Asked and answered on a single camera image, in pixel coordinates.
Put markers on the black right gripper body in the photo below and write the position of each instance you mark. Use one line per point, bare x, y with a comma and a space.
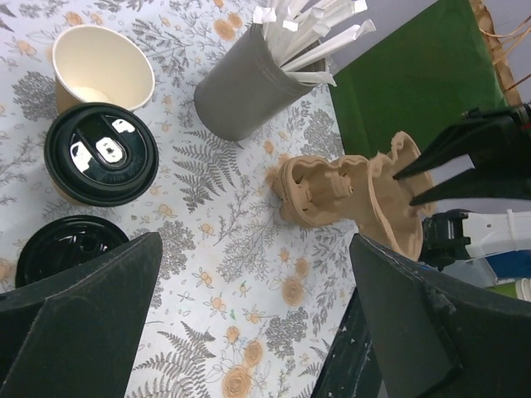
517, 153

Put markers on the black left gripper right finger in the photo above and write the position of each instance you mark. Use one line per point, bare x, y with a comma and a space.
436, 336

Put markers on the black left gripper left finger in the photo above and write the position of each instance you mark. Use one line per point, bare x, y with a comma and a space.
76, 333

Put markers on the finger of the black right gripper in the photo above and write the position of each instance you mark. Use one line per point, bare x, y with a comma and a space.
471, 135
491, 182

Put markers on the dark green paper bag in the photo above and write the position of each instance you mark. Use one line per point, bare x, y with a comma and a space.
419, 80

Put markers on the brown paper coffee cup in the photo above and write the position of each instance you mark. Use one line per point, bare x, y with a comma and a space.
73, 191

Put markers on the black coffee cup lid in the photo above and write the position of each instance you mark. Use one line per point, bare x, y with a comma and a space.
106, 147

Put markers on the brown cardboard cup carrier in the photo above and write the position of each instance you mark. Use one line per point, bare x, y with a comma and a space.
315, 192

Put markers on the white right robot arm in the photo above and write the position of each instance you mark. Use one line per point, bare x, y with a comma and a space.
465, 235

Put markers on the brown paper bag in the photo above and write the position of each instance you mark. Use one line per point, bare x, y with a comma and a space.
499, 48

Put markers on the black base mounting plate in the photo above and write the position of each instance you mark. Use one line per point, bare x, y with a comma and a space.
351, 368

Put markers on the black lid stack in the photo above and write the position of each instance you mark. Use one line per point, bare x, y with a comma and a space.
64, 244

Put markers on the floral patterned table mat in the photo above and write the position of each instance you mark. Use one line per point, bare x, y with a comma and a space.
245, 305

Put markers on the grey straw holder cup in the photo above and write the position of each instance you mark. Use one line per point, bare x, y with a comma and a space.
245, 89

